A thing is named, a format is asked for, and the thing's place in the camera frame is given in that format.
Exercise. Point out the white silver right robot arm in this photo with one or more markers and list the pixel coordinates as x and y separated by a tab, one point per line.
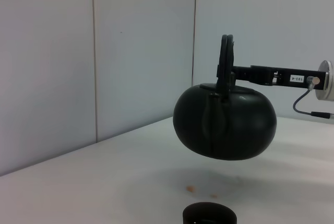
327	83

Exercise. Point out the small black teacup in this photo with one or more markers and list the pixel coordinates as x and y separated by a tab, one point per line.
198	213

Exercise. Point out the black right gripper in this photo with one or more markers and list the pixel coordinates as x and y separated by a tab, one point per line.
287	79

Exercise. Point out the black round teapot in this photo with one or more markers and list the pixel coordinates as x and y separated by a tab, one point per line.
235	130

